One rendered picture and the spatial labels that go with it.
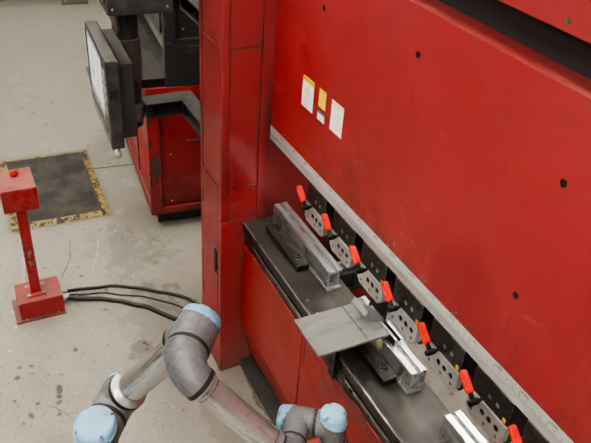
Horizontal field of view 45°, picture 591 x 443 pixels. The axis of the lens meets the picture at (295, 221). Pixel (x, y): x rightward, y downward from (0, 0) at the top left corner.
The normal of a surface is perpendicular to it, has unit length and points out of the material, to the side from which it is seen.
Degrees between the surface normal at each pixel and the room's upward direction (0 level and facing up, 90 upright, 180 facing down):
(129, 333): 0
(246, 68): 90
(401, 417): 0
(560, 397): 90
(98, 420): 7
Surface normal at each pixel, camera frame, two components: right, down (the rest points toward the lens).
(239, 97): 0.44, 0.53
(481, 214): -0.90, 0.20
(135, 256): 0.07, -0.83
